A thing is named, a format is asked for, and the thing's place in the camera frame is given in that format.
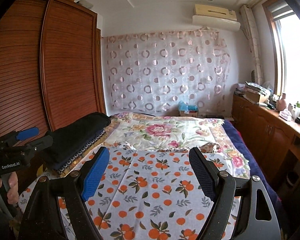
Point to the mustard folded garment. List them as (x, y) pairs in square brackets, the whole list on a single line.
[(45, 171)]

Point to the wall air conditioner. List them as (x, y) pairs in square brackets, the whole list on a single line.
[(215, 17)]

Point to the floral bed quilt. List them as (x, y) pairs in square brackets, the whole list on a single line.
[(171, 134)]

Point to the navy blue blanket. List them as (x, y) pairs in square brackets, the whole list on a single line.
[(238, 142)]

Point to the navy folded garment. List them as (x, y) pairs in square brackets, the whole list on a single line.
[(62, 157)]

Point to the pink figurine on cabinet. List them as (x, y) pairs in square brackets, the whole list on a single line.
[(281, 103)]

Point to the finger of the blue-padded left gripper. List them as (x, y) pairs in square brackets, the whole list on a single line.
[(27, 133)]

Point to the black Superman t-shirt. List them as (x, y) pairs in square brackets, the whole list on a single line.
[(72, 135)]

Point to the stack of books and papers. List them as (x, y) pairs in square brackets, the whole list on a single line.
[(252, 92)]

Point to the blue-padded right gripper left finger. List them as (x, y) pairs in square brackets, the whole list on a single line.
[(92, 171)]

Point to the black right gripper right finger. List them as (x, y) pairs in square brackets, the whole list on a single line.
[(205, 172)]

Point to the wooden side cabinet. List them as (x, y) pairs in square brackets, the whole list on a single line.
[(273, 141)]

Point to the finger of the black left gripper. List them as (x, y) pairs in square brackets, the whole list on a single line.
[(38, 145)]

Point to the brown wooden wardrobe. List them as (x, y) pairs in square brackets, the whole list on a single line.
[(50, 65)]

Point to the pink circle-pattern curtain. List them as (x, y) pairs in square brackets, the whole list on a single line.
[(156, 73)]

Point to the patterned folded garment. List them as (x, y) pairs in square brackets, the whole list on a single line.
[(81, 153)]

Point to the orange-print white bedsheet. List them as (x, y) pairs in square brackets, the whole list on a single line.
[(149, 195)]

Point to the window with wooden frame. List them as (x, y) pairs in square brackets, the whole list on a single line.
[(284, 27)]

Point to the blue tissue box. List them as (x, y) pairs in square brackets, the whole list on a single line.
[(187, 110)]

